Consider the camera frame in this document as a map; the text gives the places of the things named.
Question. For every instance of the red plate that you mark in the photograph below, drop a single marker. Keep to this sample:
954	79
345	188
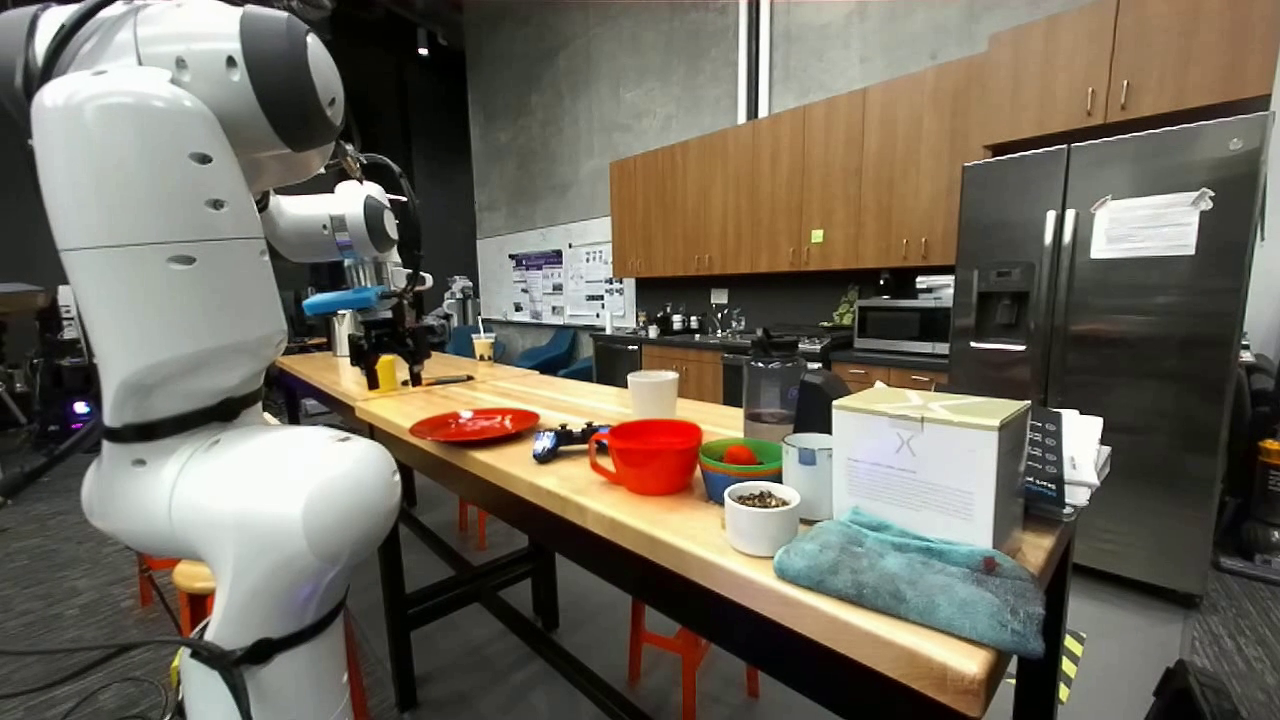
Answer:
477	425

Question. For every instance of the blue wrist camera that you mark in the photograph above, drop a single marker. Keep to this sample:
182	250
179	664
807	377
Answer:
342	303

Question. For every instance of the red cup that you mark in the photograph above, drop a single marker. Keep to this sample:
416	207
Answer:
651	458

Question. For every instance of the green blue bowl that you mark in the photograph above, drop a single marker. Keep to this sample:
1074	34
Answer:
726	463

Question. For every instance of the stainless steel refrigerator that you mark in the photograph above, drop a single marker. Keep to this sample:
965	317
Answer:
1112	276

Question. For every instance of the silver microwave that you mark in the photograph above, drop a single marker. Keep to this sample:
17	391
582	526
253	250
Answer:
903	327

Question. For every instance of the blue game controller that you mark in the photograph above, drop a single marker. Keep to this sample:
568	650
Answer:
562	438

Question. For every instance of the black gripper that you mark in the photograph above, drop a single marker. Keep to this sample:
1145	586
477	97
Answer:
389	337

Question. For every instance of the orange stool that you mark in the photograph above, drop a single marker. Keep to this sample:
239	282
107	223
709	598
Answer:
681	645

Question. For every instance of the teal towel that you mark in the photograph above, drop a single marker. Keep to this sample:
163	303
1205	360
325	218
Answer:
960	591

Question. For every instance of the black blender jar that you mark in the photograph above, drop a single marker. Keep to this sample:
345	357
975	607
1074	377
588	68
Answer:
768	385

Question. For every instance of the white storage box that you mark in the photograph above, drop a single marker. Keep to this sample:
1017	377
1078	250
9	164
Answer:
929	463

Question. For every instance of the small white bowl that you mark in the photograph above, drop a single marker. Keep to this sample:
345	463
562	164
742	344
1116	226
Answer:
762	517

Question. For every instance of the white paper cup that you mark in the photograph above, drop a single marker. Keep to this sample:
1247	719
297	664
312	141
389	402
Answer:
652	391

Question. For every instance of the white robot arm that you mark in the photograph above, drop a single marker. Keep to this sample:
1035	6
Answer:
173	141

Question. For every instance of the white mug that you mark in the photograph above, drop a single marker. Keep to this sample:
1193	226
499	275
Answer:
810	474

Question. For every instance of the yellow cup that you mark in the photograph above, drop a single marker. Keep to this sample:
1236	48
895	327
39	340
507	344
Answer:
389	375

